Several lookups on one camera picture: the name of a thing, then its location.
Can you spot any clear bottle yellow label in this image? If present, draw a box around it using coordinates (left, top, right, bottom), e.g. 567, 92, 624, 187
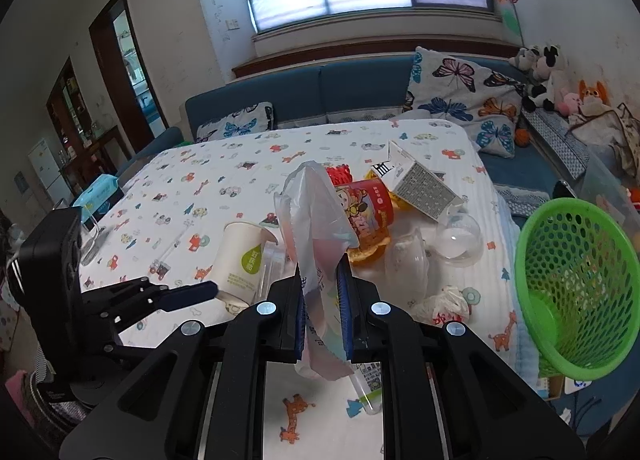
347, 362, 383, 418

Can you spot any white paper cup green logo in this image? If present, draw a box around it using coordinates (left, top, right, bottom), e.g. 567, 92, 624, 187
209, 222, 278, 307

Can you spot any red white wrapper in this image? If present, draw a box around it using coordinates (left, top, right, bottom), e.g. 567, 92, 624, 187
409, 286, 470, 327

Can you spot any clear plastic bag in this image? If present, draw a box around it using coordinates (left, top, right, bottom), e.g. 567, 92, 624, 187
273, 161, 358, 381

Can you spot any red cartoon snack cup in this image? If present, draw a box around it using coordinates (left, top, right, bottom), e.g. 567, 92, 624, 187
335, 178, 394, 249

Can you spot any white grey patterned box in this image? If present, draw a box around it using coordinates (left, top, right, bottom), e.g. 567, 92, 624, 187
381, 142, 463, 220

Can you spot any clear plastic cup wrapper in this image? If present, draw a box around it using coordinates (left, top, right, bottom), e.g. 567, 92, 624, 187
384, 230, 430, 310

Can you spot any orange yellow snack wrapper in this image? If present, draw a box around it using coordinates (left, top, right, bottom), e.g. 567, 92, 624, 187
336, 171, 412, 266

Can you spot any clear round plastic lid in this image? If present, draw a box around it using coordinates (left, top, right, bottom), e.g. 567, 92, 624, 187
434, 213, 484, 267

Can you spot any cartoon print white tablecloth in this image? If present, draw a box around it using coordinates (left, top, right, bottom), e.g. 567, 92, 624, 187
79, 120, 539, 459

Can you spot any red fringed decoration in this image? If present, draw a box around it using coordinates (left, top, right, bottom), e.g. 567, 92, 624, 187
326, 164, 354, 186

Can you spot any white refrigerator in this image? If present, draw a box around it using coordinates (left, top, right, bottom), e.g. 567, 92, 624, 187
28, 138, 73, 208

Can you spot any small butterfly print pillow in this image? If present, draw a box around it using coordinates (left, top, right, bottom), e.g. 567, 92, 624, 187
195, 102, 274, 142

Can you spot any green plastic mesh basket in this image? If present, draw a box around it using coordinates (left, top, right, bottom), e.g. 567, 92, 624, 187
515, 198, 639, 381

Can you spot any small orange ball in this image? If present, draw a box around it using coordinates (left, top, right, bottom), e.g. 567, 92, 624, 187
514, 128, 530, 148

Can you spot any large butterfly print pillow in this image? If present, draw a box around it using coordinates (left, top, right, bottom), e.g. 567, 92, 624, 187
402, 47, 525, 158

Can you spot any blue patterned folded cloth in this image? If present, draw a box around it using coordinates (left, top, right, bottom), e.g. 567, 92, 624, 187
522, 109, 589, 180

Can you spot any clear plastic toy bin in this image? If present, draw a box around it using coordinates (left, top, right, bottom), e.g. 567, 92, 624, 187
578, 151, 639, 251

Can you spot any pink plush toy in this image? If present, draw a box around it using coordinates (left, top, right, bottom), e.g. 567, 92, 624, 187
555, 93, 582, 118

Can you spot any grey white plush toy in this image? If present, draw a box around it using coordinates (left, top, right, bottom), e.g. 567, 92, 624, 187
509, 45, 540, 73

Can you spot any beige patterned garment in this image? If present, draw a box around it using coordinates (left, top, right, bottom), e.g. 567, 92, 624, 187
570, 102, 639, 183

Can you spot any black white cow plush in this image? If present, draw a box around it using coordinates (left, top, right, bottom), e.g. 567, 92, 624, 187
522, 44, 567, 112

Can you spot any orange fox plush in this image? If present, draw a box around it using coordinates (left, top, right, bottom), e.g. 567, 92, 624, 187
578, 80, 610, 106

